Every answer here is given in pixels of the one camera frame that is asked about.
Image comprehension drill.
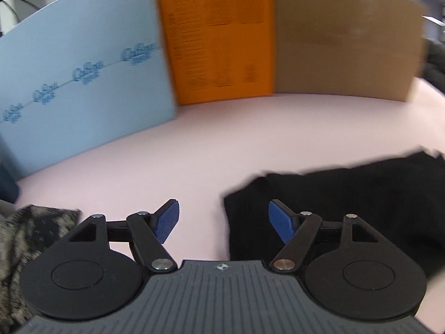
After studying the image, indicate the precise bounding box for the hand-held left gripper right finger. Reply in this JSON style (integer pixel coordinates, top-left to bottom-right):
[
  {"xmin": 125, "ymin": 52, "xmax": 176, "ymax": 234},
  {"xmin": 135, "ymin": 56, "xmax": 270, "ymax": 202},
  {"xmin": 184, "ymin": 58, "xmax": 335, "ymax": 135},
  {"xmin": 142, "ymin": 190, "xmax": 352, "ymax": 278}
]
[{"xmin": 268, "ymin": 199, "xmax": 380, "ymax": 273}]

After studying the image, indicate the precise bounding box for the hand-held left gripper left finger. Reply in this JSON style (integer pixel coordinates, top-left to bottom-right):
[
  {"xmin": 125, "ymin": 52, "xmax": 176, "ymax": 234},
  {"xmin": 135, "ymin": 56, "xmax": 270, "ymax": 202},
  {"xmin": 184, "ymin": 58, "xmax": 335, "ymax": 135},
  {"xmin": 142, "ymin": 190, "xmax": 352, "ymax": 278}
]
[{"xmin": 68, "ymin": 199, "xmax": 181, "ymax": 273}]

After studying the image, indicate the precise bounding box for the black knit vest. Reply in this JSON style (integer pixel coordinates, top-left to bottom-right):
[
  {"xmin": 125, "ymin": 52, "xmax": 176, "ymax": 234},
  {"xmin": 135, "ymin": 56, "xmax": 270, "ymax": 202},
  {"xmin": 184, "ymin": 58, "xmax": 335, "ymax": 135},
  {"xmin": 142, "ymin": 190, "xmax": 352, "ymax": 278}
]
[{"xmin": 222, "ymin": 149, "xmax": 445, "ymax": 279}]

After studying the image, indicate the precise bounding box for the patterned lace cloth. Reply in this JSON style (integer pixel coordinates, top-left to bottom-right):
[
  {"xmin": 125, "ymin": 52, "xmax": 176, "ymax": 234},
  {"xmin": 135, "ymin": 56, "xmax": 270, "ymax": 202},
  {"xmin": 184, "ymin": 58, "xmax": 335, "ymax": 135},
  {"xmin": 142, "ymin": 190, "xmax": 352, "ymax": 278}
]
[{"xmin": 0, "ymin": 205, "xmax": 83, "ymax": 334}]

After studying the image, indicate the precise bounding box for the light blue cardboard box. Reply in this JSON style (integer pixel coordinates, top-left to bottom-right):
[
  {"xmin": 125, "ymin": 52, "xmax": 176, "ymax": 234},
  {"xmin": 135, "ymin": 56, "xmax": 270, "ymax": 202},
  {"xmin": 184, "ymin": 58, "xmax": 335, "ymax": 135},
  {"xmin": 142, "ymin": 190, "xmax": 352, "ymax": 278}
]
[{"xmin": 0, "ymin": 0, "xmax": 179, "ymax": 179}]

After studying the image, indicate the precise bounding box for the dark blue box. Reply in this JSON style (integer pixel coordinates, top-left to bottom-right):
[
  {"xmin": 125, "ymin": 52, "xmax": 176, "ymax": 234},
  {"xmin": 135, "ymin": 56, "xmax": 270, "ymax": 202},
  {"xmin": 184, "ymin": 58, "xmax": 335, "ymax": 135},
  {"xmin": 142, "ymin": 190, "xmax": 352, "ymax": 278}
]
[{"xmin": 0, "ymin": 160, "xmax": 21, "ymax": 204}]

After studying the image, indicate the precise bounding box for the orange printed box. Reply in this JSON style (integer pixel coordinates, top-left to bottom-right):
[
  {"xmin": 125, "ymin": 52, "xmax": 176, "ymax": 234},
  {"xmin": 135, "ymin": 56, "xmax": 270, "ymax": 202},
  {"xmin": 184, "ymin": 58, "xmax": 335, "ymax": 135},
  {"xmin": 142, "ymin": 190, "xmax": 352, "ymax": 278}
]
[{"xmin": 152, "ymin": 0, "xmax": 276, "ymax": 106}]

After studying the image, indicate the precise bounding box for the brown cardboard box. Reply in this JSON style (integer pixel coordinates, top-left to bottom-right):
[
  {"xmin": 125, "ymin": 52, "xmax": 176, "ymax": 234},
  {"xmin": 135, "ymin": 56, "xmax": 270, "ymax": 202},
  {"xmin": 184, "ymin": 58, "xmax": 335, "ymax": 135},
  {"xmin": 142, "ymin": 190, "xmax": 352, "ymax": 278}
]
[{"xmin": 270, "ymin": 0, "xmax": 431, "ymax": 102}]

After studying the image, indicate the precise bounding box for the black office chair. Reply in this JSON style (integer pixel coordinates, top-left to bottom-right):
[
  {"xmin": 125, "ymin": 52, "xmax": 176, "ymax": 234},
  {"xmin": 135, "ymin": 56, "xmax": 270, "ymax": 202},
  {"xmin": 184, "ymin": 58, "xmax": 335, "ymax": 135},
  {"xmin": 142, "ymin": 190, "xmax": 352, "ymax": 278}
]
[{"xmin": 413, "ymin": 38, "xmax": 445, "ymax": 99}]

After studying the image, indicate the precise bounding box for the black cable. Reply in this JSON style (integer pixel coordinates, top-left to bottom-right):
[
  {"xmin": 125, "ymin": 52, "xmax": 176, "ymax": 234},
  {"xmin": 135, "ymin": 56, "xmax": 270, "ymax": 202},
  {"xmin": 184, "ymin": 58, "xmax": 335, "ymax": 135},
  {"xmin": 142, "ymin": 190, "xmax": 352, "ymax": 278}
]
[{"xmin": 0, "ymin": 0, "xmax": 43, "ymax": 25}]

